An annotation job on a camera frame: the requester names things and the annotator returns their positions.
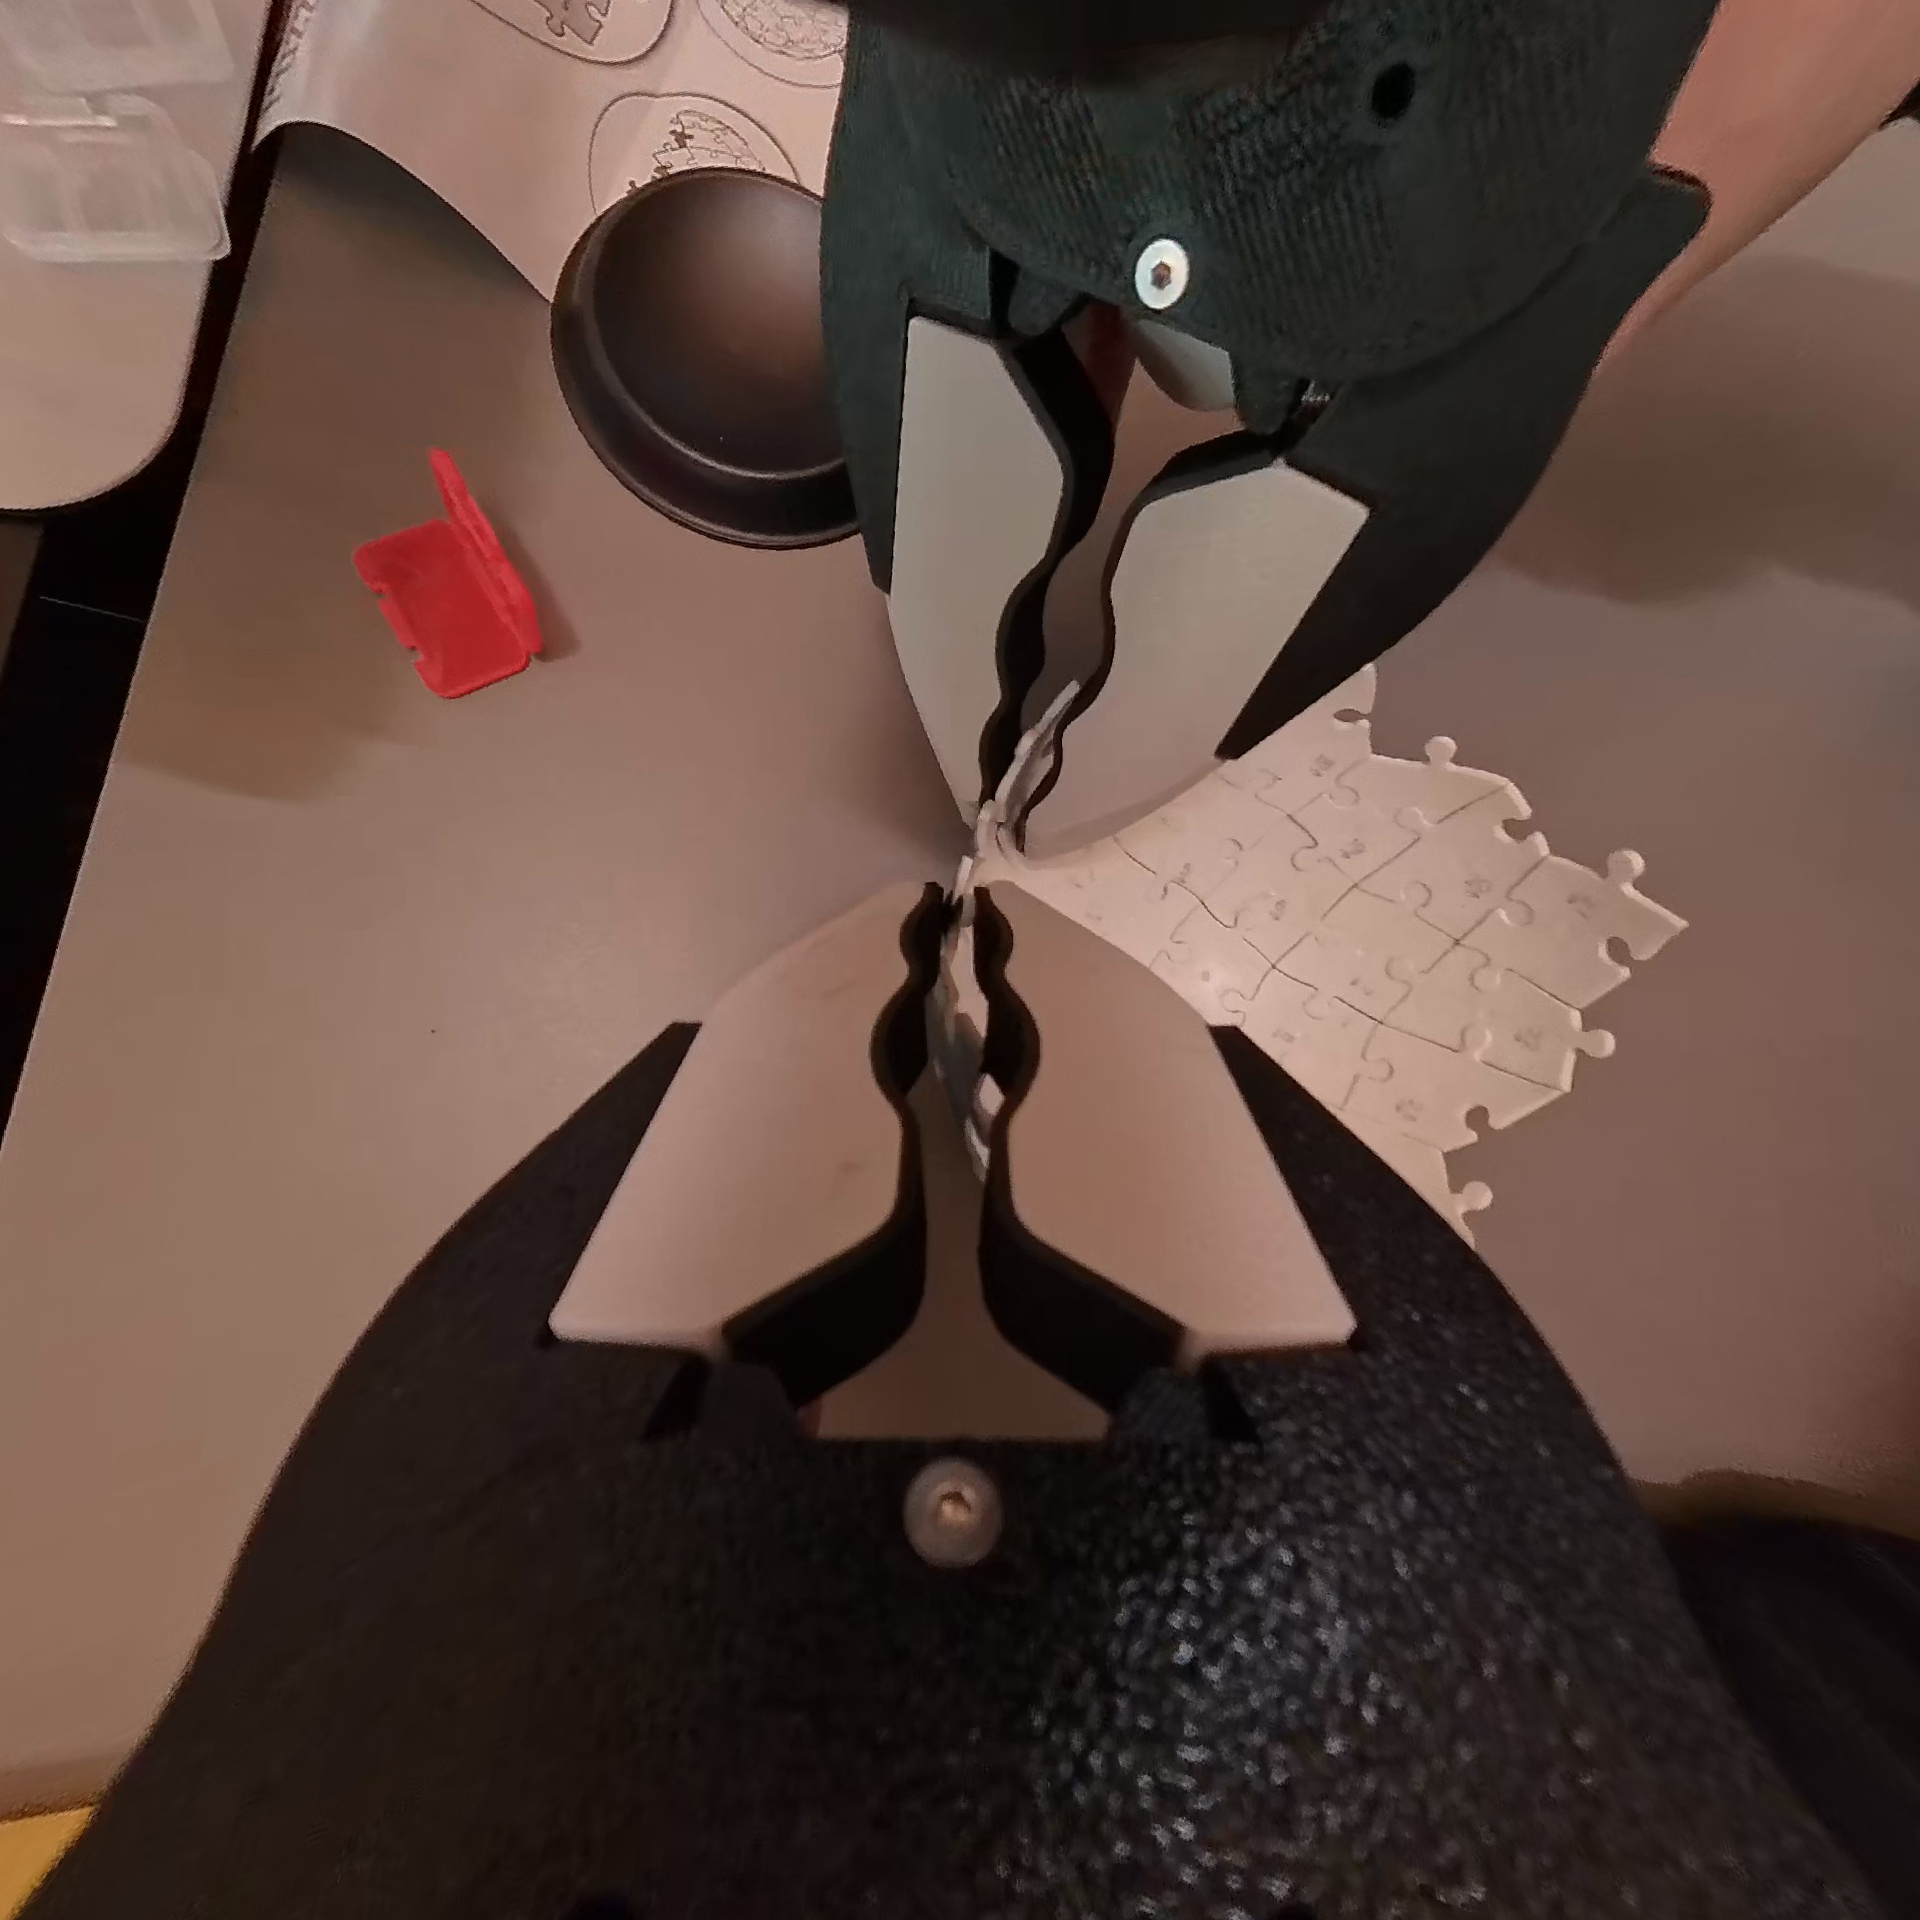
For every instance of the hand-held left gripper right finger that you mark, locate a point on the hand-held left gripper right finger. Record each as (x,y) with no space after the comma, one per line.
(1172,1184)

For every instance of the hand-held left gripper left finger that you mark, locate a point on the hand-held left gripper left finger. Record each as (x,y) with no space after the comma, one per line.
(750,1170)

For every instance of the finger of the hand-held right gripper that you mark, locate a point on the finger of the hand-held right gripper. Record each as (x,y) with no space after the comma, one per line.
(1214,628)
(962,524)

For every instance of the partly built white puzzle ball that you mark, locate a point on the partly built white puzzle ball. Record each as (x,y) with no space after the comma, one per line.
(1426,930)

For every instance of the black round puzzle stand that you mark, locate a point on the black round puzzle stand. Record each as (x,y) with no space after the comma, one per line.
(691,375)

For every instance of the folded puzzle instruction leaflet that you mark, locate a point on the folded puzzle instruction leaflet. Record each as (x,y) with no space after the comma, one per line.
(494,89)

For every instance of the red plastic case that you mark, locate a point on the red plastic case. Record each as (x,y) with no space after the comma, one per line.
(442,600)

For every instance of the white cardboard tray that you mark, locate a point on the white cardboard tray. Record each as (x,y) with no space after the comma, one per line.
(76,388)

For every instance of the clear plastic case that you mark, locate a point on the clear plastic case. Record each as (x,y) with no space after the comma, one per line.
(106,194)
(106,36)

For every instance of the large yellow bin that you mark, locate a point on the large yellow bin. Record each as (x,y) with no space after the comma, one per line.
(30,1875)

